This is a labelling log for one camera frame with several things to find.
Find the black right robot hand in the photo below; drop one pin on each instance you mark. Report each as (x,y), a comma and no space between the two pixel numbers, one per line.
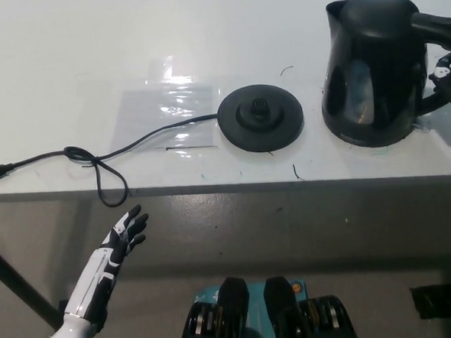
(450,80)

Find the black electric kettle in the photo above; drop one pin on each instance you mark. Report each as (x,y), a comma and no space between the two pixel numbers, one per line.
(372,72)

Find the black round kettle base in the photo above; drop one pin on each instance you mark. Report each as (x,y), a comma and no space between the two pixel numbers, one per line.
(261,130)

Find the black table leg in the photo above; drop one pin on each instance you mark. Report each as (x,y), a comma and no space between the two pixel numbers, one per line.
(22,285)

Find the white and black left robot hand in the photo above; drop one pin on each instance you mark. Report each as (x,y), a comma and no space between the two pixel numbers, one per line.
(92,278)

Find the black floor pad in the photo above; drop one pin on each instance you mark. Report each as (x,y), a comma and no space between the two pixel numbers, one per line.
(436,301)

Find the clear plastic sheet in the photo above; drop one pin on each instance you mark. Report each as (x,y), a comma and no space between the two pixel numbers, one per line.
(160,104)

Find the black robot legs with teal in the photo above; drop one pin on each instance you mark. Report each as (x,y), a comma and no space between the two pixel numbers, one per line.
(235,321)

